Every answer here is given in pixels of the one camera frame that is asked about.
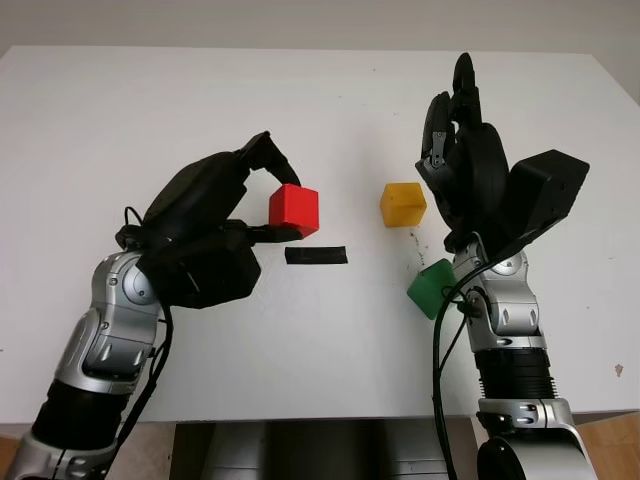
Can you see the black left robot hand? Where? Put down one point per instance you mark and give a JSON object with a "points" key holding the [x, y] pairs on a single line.
{"points": [[200, 190]]}

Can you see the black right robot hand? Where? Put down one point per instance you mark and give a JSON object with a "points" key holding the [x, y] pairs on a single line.
{"points": [[480, 175]]}

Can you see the yellow cube block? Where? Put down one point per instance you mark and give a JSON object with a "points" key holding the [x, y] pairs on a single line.
{"points": [[402, 205]]}

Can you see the red cube block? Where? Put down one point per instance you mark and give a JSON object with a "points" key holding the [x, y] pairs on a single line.
{"points": [[295, 210]]}

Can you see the green cube block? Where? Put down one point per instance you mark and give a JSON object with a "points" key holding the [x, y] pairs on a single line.
{"points": [[427, 290]]}

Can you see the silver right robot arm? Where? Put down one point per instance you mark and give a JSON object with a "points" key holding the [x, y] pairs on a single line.
{"points": [[515, 305]]}

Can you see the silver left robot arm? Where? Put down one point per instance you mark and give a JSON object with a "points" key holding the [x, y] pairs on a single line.
{"points": [[110, 325]]}

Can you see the black tape strip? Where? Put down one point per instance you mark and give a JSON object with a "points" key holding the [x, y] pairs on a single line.
{"points": [[315, 255]]}

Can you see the dark grey robot torso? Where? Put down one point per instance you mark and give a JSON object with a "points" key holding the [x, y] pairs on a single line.
{"points": [[325, 450]]}

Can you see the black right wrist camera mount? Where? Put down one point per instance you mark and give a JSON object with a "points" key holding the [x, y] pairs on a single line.
{"points": [[545, 195]]}

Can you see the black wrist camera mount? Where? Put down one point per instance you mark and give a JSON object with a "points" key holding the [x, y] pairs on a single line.
{"points": [[545, 195], [215, 270]]}

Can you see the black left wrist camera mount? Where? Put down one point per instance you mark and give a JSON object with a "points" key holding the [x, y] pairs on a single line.
{"points": [[215, 270]]}

